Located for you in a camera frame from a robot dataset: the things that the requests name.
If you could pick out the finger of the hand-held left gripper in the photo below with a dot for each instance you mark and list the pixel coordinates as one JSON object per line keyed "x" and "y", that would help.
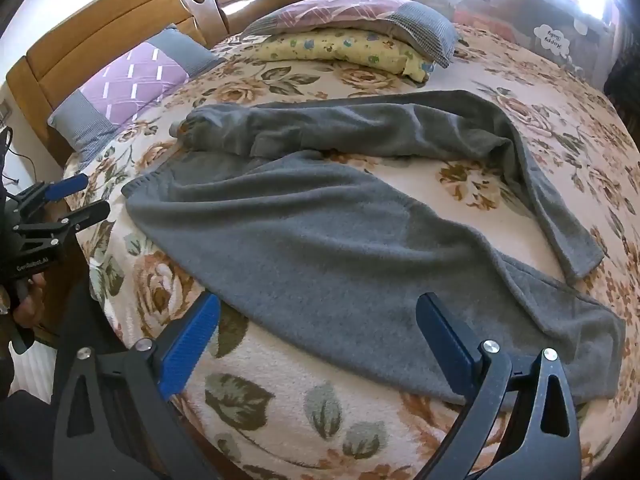
{"x": 67, "y": 186}
{"x": 82, "y": 215}

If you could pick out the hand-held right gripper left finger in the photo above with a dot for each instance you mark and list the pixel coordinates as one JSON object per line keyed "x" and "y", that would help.
{"x": 192, "y": 345}

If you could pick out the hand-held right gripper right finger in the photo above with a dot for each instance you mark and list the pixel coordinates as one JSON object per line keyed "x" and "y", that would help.
{"x": 447, "y": 342}

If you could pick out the person's left hand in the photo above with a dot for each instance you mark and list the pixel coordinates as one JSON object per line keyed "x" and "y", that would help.
{"x": 32, "y": 305}

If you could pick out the purple and grey pillow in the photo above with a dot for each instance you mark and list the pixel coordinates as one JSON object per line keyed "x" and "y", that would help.
{"x": 130, "y": 80}

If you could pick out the floral bed blanket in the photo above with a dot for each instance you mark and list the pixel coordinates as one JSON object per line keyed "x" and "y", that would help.
{"x": 300, "y": 435}

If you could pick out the wooden bed headboard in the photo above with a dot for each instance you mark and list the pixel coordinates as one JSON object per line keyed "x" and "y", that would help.
{"x": 75, "y": 45}

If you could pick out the yellow floral pillow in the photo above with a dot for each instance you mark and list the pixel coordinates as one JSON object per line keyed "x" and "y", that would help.
{"x": 340, "y": 47}

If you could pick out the pink and grey pillow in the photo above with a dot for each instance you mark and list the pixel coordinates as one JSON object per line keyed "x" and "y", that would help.
{"x": 350, "y": 12}

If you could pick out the wall socket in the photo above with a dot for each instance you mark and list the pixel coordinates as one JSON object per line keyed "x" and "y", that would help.
{"x": 4, "y": 111}

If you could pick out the grey mesh bed rail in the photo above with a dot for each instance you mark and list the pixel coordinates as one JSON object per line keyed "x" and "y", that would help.
{"x": 500, "y": 15}

